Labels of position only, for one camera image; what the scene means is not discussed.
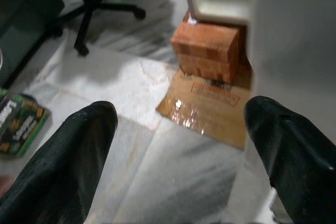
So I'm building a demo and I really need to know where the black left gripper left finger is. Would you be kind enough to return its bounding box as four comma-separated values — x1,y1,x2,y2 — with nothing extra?
0,100,118,224

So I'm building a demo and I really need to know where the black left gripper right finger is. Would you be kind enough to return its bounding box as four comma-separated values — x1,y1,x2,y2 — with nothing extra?
243,95,336,224

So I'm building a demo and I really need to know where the white fridge door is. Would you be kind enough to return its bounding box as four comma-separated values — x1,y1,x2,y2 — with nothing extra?
248,0,336,143

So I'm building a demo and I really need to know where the green printed box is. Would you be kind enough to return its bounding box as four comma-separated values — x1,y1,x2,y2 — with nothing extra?
0,87,52,158

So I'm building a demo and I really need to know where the flat brown cardboard sheet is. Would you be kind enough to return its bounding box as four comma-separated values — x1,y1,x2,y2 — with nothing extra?
155,69,254,151

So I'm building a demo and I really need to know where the red brick stack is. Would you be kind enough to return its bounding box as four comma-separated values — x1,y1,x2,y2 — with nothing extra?
170,22,240,83

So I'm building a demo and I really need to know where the dark cabinet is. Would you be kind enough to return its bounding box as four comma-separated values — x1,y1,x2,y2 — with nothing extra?
0,0,65,88

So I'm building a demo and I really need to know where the black office chair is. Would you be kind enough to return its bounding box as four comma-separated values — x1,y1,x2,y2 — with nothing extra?
49,0,146,57

